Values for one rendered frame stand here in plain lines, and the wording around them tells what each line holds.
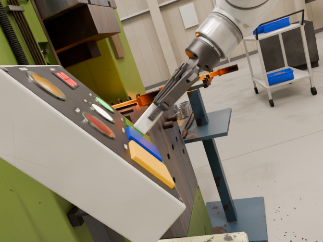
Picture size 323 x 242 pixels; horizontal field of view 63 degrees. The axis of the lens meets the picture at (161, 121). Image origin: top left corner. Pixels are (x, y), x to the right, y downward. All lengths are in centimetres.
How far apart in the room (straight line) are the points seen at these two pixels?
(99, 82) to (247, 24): 91
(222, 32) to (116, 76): 82
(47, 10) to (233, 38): 60
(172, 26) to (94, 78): 783
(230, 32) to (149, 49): 852
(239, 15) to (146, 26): 857
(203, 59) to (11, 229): 75
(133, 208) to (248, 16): 42
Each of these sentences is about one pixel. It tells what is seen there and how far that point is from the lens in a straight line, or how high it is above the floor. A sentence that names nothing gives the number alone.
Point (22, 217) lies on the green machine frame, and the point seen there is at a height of 84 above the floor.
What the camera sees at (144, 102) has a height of 99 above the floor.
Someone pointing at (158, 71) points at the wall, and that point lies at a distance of 910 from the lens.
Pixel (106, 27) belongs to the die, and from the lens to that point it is 100.
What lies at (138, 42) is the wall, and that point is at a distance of 911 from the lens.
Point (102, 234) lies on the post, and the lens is 56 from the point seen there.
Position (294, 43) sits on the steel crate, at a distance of 521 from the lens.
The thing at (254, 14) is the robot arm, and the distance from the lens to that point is 58.
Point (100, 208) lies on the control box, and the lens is 35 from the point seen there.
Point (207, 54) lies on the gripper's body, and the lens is 57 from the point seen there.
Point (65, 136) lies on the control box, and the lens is 32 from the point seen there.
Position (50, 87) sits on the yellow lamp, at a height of 116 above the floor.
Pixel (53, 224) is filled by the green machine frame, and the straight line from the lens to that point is 86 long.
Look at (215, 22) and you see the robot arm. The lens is 58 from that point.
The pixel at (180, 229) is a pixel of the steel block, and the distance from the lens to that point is 109.
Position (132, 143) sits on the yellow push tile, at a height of 104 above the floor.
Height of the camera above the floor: 116
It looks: 15 degrees down
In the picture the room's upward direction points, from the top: 19 degrees counter-clockwise
